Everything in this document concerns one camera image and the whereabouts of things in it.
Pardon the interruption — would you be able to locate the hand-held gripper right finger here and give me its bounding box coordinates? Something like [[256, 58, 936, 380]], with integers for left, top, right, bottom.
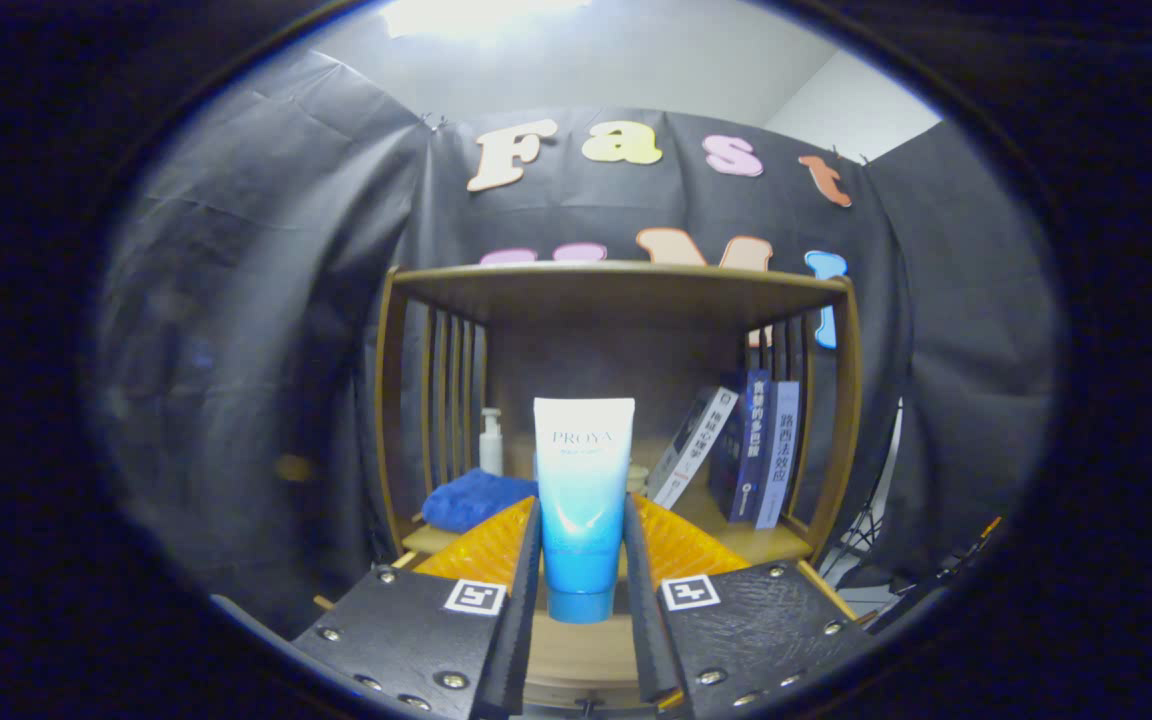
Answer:
[[622, 493, 877, 720]]

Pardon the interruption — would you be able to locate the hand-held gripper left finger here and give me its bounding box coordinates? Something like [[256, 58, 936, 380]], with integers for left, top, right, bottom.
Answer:
[[291, 497, 544, 720]]

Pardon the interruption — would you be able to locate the white and blue tube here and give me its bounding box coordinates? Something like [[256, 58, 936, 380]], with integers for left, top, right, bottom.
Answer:
[[533, 397, 637, 624]]

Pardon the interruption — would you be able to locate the wooden countertop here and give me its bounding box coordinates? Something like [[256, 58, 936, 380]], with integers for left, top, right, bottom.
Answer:
[[401, 485, 817, 566]]

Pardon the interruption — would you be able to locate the wooden cabinet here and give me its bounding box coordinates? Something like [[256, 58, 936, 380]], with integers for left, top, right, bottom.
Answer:
[[373, 262, 864, 701]]

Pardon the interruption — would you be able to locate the blue folded towel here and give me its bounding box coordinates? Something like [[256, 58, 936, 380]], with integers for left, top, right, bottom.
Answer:
[[421, 468, 540, 534]]

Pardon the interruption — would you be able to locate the white pump bottle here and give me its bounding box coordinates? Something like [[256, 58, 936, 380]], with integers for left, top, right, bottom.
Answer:
[[479, 407, 505, 478]]

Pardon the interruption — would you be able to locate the white book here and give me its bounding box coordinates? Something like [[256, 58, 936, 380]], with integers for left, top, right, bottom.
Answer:
[[648, 387, 740, 511]]

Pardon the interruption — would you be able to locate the dark blue book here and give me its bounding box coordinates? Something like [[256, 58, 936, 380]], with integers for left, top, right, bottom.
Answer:
[[731, 368, 772, 523]]

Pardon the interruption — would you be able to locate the light purple book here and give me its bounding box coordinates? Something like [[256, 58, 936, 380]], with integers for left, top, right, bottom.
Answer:
[[754, 380, 802, 531]]

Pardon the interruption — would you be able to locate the black tripod stand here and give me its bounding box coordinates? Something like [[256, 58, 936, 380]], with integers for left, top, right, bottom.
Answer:
[[826, 400, 902, 591]]

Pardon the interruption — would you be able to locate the black equipment with orange clip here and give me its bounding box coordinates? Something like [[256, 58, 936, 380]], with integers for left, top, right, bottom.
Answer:
[[936, 515, 1005, 591]]

